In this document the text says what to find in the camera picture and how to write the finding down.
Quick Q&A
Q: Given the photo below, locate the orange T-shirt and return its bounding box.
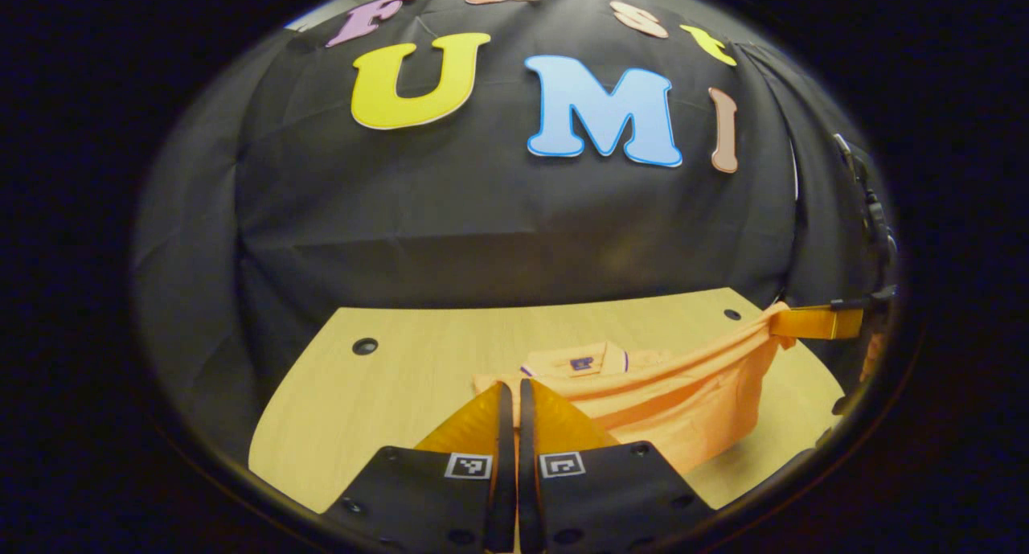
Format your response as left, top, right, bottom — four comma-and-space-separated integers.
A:
473, 301, 797, 474

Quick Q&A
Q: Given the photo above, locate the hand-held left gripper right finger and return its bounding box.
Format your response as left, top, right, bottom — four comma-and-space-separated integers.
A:
519, 377, 715, 554

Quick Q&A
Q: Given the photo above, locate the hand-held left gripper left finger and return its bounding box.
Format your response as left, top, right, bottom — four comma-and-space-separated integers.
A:
322, 381, 517, 554

